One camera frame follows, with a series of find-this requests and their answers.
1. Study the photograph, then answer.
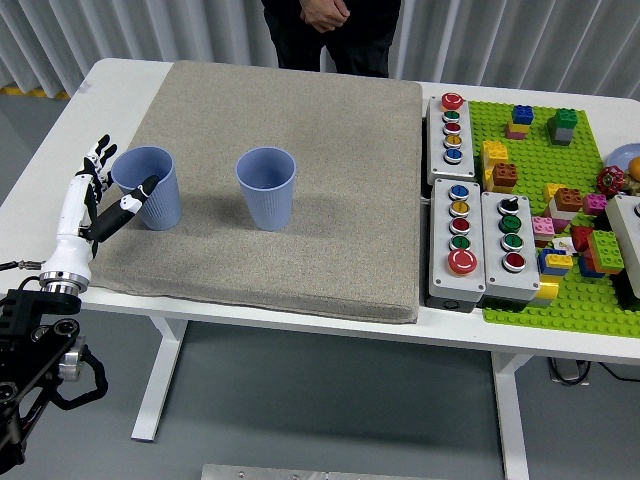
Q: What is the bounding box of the person's right hand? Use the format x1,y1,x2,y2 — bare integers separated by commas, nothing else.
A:
298,0,331,34

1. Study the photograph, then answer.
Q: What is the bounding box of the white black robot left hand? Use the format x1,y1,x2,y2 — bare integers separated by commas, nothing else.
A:
39,133,162,280

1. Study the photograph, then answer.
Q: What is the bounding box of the person's left hand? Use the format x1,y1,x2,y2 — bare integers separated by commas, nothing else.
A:
325,0,351,31

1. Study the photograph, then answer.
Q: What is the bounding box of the blue ribbed cup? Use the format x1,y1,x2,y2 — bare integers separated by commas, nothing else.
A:
235,146,298,232
110,145,182,232

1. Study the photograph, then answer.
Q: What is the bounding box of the person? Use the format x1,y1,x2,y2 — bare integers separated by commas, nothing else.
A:
261,0,403,79

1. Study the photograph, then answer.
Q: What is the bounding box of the white table leg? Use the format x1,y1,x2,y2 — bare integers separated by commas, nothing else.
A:
130,315,190,444
489,349,531,480

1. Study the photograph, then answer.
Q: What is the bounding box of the white pleated curtain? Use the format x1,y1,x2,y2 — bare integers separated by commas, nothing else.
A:
0,0,640,99

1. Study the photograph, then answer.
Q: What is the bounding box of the grey-brown mat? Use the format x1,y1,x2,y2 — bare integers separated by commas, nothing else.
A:
88,59,423,325

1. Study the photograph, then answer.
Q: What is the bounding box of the grey five-button control box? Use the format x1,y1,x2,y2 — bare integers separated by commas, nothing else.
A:
426,92,476,185
428,178,487,301

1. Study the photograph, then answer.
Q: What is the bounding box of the brown toy brick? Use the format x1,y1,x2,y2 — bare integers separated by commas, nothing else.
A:
491,162,519,189
553,187,584,213

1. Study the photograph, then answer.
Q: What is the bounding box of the green brick baseplate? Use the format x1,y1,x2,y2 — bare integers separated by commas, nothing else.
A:
467,99,640,337

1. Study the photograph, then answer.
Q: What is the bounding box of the green toy brick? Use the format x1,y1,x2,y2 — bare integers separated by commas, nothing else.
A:
552,107,580,130

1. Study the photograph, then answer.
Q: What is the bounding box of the grey toy brick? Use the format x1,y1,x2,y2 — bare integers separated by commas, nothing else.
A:
547,117,576,147

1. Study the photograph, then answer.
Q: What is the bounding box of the grey four-button control box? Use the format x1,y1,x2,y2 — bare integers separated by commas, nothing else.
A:
479,190,542,302

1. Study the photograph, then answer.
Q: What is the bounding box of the blue plate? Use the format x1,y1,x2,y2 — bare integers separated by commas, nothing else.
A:
605,143,640,174

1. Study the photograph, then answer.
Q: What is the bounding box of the red toy brick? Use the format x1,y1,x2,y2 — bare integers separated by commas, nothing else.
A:
569,225,596,253

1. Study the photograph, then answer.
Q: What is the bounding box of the yellow cylinder toy brick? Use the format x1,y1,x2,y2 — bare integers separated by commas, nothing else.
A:
527,278,560,307

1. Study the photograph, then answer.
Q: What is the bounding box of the white box with black base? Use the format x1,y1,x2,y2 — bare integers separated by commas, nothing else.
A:
603,194,640,312

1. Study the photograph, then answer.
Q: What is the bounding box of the green orange layered brick stack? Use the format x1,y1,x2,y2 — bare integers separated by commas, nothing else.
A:
585,229,626,276

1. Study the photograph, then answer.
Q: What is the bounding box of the black floor cable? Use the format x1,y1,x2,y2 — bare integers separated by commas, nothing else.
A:
589,359,640,384

